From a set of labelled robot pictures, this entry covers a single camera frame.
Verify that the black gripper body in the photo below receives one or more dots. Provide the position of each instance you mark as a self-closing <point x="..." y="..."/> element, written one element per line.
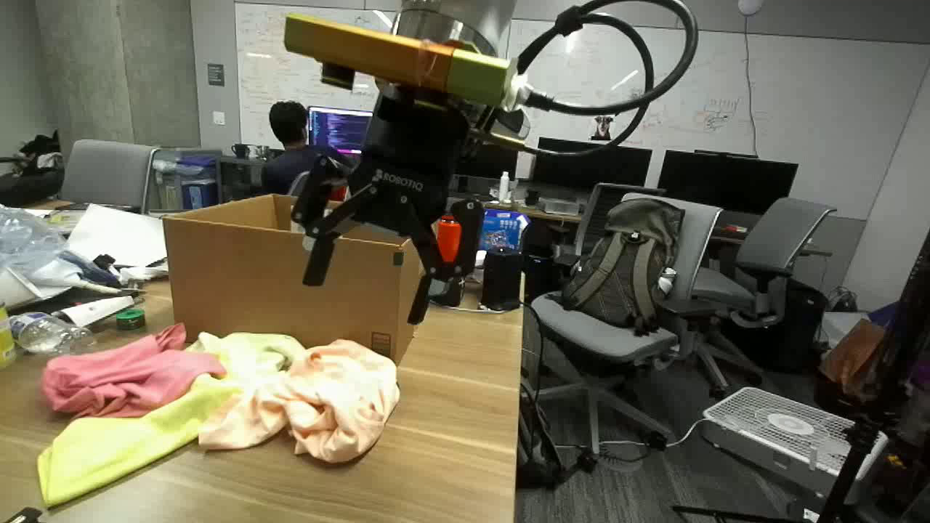
<point x="410" y="146"/>

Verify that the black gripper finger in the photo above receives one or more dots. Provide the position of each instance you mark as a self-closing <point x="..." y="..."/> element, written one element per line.
<point x="317" y="256"/>
<point x="423" y="281"/>

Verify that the peach shirt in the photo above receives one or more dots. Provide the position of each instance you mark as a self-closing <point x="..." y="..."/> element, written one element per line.
<point x="337" y="397"/>

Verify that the pink cloth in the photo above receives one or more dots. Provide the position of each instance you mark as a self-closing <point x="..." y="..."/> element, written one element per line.
<point x="117" y="383"/>

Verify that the yellow green cloth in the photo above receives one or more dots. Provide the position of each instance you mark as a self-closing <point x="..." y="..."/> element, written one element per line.
<point x="105" y="445"/>

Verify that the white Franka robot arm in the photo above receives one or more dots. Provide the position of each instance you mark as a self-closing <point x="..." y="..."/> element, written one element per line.
<point x="438" y="25"/>

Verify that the brown cardboard box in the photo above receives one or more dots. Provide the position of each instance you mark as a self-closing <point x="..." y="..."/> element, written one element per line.
<point x="243" y="281"/>

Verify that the blue printed box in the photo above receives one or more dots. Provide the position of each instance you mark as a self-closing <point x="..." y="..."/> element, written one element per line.
<point x="503" y="230"/>

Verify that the orange red container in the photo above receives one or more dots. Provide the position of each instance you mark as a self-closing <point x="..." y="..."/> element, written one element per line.
<point x="448" y="239"/>

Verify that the lit blue purple monitor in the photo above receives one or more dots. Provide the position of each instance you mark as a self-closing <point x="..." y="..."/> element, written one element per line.
<point x="337" y="132"/>

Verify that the black cylinder cup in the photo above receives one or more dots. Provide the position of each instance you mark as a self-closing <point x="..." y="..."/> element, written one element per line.
<point x="500" y="281"/>

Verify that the small white bottle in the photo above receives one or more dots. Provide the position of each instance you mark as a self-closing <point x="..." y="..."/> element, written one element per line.
<point x="503" y="187"/>

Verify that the person in dark shirt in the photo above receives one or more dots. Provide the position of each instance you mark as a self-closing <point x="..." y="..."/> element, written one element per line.
<point x="288" y="127"/>

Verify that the light grey office chair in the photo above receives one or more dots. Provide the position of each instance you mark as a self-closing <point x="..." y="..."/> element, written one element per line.
<point x="592" y="335"/>

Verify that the small llama figurine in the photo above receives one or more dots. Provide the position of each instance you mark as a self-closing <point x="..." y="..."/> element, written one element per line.
<point x="605" y="127"/>

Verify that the olive grey backpack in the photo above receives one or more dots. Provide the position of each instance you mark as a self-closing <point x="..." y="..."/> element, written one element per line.
<point x="619" y="272"/>

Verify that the flat paper sheets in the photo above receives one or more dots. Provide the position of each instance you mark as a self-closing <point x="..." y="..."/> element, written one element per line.
<point x="117" y="238"/>

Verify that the grey padded chair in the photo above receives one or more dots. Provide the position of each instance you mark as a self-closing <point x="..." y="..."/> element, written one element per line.
<point x="105" y="175"/>

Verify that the clear plastic water bottle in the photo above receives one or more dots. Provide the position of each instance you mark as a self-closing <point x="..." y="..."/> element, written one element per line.
<point x="40" y="333"/>

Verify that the crumpled whitish plastic bag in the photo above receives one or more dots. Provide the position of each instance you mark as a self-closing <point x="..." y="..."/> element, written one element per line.
<point x="25" y="243"/>

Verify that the black bag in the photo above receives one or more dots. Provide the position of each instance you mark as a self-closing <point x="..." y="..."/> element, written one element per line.
<point x="31" y="175"/>

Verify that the grey mesh office chair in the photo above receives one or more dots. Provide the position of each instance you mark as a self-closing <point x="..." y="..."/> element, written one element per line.
<point x="786" y="238"/>

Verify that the black desktop tower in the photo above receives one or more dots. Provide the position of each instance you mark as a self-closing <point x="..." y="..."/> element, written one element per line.
<point x="800" y="335"/>

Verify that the white plastic case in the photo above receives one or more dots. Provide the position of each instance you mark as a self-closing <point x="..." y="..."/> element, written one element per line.
<point x="786" y="438"/>

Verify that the brown bag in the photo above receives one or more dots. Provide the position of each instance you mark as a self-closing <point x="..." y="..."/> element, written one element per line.
<point x="853" y="354"/>

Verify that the yellow green wrist camera bar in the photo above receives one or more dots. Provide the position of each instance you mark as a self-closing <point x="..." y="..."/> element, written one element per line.
<point x="388" y="55"/>

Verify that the white wall whiteboard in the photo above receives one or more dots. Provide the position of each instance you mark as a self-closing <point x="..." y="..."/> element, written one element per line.
<point x="271" y="69"/>

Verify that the white wall switch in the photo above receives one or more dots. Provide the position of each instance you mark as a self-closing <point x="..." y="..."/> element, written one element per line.
<point x="220" y="118"/>

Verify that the dark wall sign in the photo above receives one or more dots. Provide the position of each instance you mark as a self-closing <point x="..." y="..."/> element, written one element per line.
<point x="215" y="75"/>

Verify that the white round wall dome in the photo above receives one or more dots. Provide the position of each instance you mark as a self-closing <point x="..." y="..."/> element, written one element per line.
<point x="747" y="4"/>

